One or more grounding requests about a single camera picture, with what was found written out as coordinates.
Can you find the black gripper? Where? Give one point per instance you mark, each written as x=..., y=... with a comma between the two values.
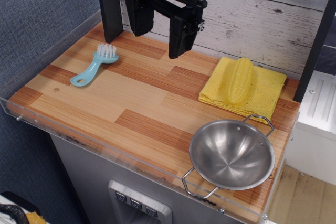
x=185, y=20

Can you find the metal bowl with wire handles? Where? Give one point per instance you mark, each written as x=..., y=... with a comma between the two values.
x=231, y=154

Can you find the light blue scrub brush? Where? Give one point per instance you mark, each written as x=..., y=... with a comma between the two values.
x=105, y=54

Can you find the yellow plastic corn cob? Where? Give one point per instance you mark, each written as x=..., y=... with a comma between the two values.
x=239, y=79

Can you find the yellow folded cloth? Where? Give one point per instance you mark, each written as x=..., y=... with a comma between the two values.
x=263, y=93

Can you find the clear acrylic table guard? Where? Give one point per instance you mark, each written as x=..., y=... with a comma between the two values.
x=145, y=108

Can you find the grey toy fridge cabinet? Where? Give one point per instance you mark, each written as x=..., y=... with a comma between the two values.
x=90, y=173

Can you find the silver dispenser button panel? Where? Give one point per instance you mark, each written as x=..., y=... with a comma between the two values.
x=131, y=206

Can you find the white toy sink counter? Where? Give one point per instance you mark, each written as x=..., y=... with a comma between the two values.
x=311, y=148

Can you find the yellow black object bottom left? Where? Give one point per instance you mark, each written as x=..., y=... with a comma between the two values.
x=14, y=214

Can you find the black left shelf post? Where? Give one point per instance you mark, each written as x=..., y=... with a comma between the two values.
x=111, y=19

